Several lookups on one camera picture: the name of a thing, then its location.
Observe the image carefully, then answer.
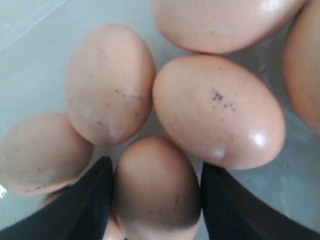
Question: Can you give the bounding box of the brown egg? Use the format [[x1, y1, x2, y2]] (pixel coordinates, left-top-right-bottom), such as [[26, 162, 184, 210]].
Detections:
[[35, 192, 125, 240], [152, 0, 306, 54], [0, 112, 94, 196], [114, 135, 202, 240], [282, 0, 320, 134], [64, 23, 156, 145], [152, 55, 286, 170]]

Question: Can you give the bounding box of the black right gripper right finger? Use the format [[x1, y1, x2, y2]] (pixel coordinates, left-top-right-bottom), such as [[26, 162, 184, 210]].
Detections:
[[200, 162, 320, 240]]

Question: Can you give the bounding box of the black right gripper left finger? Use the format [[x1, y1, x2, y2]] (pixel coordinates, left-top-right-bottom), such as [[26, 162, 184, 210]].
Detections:
[[0, 156, 114, 240]]

